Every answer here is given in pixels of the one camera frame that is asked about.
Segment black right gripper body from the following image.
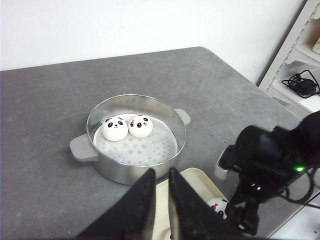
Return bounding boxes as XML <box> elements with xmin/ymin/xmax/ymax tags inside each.
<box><xmin>216</xmin><ymin>145</ymin><xmax>285</xmax><ymax>235</ymax></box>

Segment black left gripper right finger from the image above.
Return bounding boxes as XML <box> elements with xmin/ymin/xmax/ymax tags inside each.
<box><xmin>168</xmin><ymin>168</ymin><xmax>243</xmax><ymax>238</ymax></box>

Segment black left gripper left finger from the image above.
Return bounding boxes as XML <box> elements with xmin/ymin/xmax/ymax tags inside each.
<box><xmin>77</xmin><ymin>168</ymin><xmax>156</xmax><ymax>238</ymax></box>

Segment panda bun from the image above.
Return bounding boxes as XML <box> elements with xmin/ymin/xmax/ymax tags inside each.
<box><xmin>127</xmin><ymin>115</ymin><xmax>154</xmax><ymax>139</ymax></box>
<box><xmin>101</xmin><ymin>116</ymin><xmax>129</xmax><ymax>142</ymax></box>
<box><xmin>206</xmin><ymin>197</ymin><xmax>229</xmax><ymax>219</ymax></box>

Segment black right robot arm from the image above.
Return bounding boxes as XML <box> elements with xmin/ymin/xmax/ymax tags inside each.
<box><xmin>215</xmin><ymin>112</ymin><xmax>320</xmax><ymax>236</ymax></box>

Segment beige plastic tray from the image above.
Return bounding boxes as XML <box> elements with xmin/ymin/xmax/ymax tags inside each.
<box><xmin>152</xmin><ymin>168</ymin><xmax>237</xmax><ymax>240</ymax></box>

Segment white perforated steamer liner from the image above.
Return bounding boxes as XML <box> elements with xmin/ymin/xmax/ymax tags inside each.
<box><xmin>93</xmin><ymin>117</ymin><xmax>178</xmax><ymax>166</ymax></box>

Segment stainless steel steamer pot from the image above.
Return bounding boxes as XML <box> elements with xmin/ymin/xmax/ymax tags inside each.
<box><xmin>69</xmin><ymin>94</ymin><xmax>191</xmax><ymax>185</ymax></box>

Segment white storage shelf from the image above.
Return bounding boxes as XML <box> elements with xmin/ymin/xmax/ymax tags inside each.
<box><xmin>259</xmin><ymin>0</ymin><xmax>320</xmax><ymax>119</ymax></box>

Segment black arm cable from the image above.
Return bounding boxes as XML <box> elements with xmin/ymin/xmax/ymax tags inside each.
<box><xmin>284</xmin><ymin>167</ymin><xmax>320</xmax><ymax>208</ymax></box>

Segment black cable bundle on shelf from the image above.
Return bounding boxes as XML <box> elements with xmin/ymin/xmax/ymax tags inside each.
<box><xmin>281</xmin><ymin>69</ymin><xmax>320</xmax><ymax>100</ymax></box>

